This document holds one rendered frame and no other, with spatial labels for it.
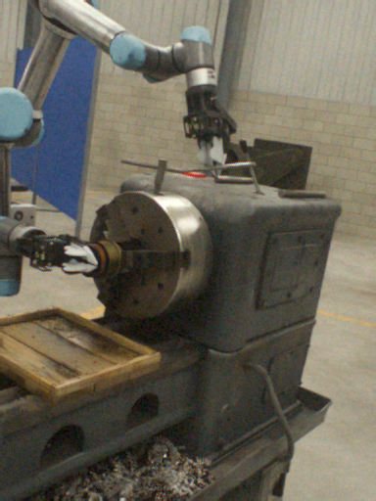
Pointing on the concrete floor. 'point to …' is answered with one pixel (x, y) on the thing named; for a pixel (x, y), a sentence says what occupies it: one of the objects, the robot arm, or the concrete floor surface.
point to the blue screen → (62, 131)
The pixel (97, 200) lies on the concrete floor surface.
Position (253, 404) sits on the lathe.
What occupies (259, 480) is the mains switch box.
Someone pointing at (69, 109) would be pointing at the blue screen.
